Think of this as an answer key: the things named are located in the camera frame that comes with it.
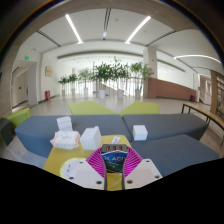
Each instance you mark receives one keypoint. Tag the straight ceiling light strips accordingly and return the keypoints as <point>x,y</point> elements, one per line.
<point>73,28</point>

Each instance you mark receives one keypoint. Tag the stacked white tissue packs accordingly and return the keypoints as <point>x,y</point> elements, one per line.
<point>64,123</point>

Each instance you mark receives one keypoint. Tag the group of potted plants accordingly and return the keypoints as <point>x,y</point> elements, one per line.
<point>103,71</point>

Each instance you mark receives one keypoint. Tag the green exit sign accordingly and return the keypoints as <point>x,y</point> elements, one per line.
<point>26,57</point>

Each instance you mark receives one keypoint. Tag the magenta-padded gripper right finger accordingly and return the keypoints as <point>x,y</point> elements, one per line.
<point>143,175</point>

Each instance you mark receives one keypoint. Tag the small white cube box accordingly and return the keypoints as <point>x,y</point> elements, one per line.
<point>140,132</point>

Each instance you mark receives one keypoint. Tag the white cardboard box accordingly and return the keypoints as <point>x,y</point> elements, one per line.
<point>90,138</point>

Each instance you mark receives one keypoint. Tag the green bench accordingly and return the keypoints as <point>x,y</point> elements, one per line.
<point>141,108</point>
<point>88,108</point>
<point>18,117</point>

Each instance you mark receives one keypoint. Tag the framed wall picture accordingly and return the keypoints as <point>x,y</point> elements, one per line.
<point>49,71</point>

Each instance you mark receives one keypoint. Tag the plastic-wrapped tissue pack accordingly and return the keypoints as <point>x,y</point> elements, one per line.
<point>65,140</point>

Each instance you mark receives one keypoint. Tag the white squeeze tube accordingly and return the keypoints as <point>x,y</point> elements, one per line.
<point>115,140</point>

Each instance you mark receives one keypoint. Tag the red bin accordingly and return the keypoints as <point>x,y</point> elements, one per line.
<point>47,95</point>

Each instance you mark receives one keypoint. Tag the red fire extinguisher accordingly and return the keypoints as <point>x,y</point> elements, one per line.
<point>192,98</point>

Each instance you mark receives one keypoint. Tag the wooden bench with black legs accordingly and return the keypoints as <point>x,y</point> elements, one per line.
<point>200,111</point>

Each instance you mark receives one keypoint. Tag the wooden shelf unit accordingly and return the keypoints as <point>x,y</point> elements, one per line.
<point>218,95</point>

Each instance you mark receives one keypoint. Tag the long grey sofa bench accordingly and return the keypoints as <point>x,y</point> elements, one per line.
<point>36,133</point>

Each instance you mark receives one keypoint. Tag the curved ceiling light strip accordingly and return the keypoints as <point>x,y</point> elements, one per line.
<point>196,56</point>

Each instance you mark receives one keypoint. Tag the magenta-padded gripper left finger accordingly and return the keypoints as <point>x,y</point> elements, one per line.
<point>85,175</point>

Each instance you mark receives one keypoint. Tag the dark grey seat block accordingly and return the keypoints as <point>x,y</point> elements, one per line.
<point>5,131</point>

